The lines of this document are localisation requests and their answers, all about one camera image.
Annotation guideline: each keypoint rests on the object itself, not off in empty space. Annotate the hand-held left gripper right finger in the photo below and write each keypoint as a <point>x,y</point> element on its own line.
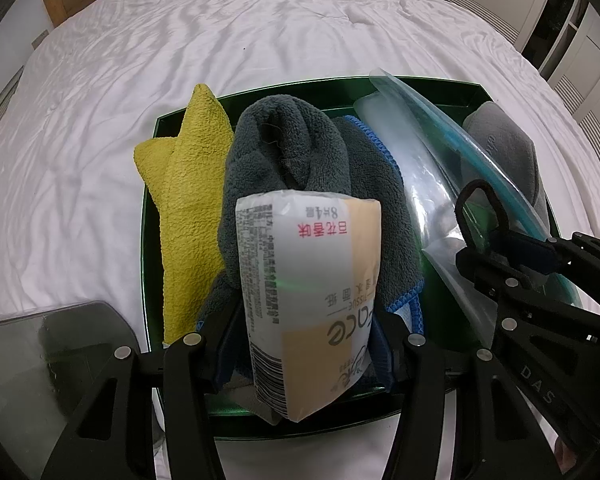
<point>382,355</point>

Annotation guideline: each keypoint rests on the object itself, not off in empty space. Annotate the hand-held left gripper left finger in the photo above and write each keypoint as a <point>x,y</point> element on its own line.
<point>222,355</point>

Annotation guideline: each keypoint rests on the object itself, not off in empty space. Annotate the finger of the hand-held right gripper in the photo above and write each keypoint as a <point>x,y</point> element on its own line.
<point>485,272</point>
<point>535,255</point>

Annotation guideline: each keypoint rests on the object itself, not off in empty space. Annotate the white tissue pack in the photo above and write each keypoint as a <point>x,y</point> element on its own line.
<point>305,285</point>

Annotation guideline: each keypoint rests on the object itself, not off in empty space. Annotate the green storage box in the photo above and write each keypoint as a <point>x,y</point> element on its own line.
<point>152,260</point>

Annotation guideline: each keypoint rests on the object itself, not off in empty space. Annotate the clear zip bag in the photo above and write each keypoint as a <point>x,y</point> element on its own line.
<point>420,160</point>

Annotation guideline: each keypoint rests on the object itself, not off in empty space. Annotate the grey towel with blue trim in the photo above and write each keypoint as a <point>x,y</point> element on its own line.
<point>305,145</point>

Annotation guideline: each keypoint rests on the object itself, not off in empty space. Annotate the grey felt cloth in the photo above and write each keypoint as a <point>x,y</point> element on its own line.
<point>505,150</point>

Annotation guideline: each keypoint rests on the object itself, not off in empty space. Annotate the yellow towel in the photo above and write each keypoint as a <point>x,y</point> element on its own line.
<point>190,185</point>

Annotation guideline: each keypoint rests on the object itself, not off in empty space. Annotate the dark grey translucent lid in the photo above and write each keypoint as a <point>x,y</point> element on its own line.
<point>30,360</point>

